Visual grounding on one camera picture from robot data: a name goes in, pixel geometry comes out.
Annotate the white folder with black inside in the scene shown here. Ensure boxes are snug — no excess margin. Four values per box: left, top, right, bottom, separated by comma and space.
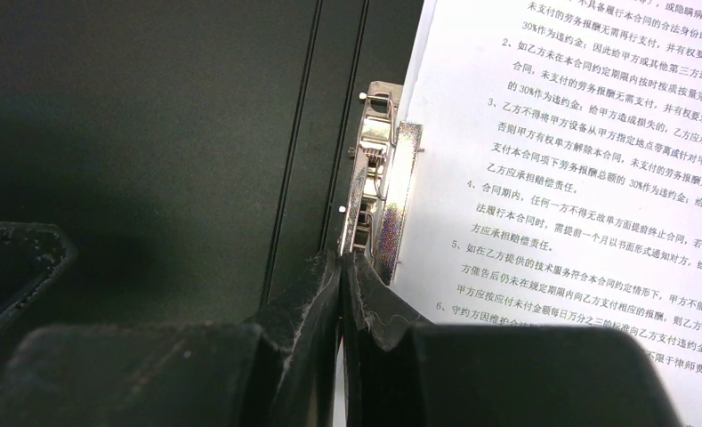
0, 0, 425, 402

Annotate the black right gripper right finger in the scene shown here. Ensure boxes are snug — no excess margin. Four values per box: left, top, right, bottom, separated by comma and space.
341, 254, 680, 426

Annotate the metal folder clip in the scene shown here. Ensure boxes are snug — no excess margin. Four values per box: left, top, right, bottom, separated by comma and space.
337, 81, 423, 285

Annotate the white paper sheet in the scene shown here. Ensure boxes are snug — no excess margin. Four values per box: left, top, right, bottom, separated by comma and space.
389, 1, 702, 426

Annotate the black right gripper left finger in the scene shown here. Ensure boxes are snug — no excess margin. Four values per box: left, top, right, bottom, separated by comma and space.
0, 251, 341, 426

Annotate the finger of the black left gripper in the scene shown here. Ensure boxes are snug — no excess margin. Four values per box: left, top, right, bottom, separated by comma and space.
0, 222, 77, 334

